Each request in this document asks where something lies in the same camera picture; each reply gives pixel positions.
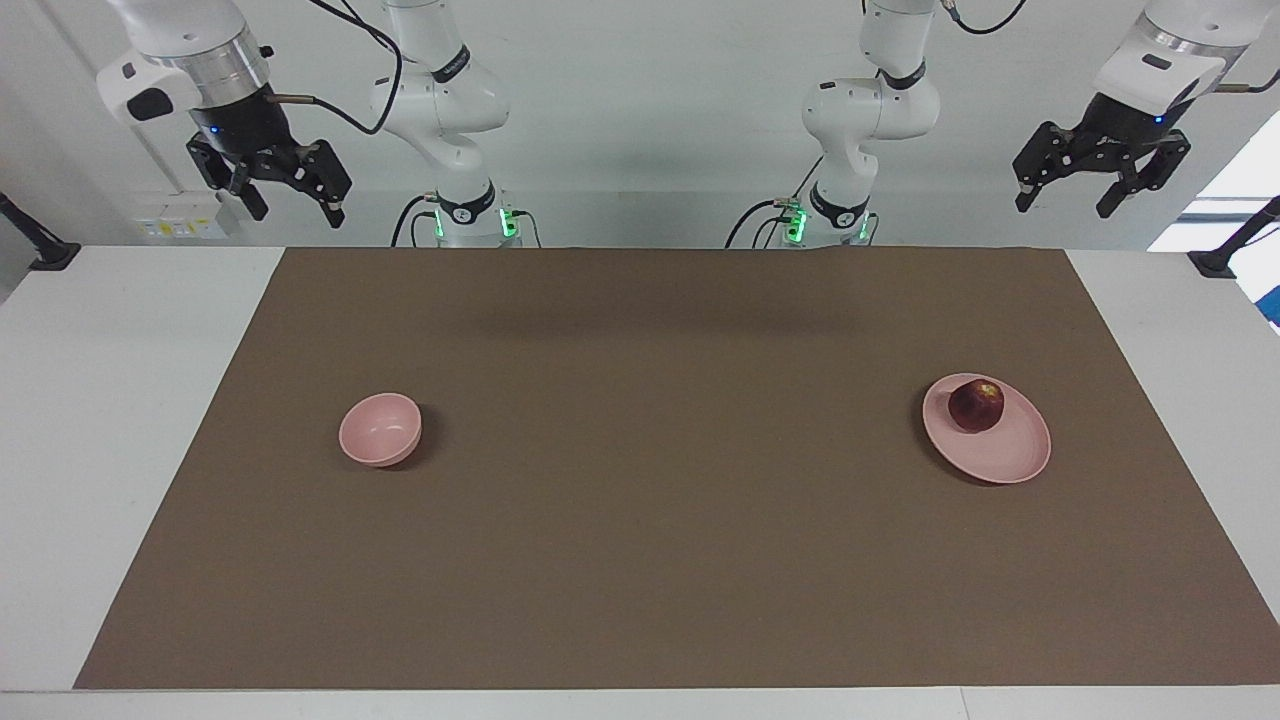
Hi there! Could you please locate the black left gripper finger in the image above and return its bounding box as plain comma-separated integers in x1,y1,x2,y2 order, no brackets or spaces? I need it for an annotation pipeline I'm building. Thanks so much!
1097,130,1191,219
1013,122,1076,213

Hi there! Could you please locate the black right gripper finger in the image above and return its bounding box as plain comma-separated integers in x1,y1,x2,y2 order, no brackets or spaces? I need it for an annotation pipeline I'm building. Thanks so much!
290,140,353,229
215,160,269,223

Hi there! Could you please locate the red apple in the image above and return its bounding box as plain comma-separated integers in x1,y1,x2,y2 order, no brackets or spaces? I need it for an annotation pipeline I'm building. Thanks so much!
948,379,1005,433

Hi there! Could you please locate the pink bowl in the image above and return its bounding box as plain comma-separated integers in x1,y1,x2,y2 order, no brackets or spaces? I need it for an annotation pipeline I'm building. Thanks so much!
338,392,423,468

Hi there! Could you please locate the pink plate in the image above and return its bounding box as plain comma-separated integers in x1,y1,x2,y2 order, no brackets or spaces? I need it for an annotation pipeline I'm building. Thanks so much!
922,373,1052,485

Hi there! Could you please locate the bright white window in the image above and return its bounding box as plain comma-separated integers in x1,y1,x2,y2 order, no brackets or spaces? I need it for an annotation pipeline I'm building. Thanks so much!
1148,110,1280,253

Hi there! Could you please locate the brown table mat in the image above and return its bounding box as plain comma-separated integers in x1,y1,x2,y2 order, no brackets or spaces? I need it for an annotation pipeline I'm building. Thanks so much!
73,247,1280,691

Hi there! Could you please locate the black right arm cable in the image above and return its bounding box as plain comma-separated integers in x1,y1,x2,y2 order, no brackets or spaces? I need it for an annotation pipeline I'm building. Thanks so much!
268,0,404,136

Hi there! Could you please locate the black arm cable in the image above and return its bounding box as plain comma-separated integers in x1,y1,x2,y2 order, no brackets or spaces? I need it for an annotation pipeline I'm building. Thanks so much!
268,0,404,136
935,0,1280,98

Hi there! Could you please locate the white wall power outlet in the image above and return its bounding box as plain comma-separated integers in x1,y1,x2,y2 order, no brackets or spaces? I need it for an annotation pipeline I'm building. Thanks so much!
135,205,229,241

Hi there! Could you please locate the black clamp mount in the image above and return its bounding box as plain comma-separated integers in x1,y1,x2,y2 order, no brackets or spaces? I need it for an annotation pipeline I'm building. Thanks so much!
0,192,81,271
1188,195,1280,279

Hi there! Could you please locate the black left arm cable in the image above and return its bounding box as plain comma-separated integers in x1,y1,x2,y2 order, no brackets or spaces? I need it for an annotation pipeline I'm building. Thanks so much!
935,0,1280,98

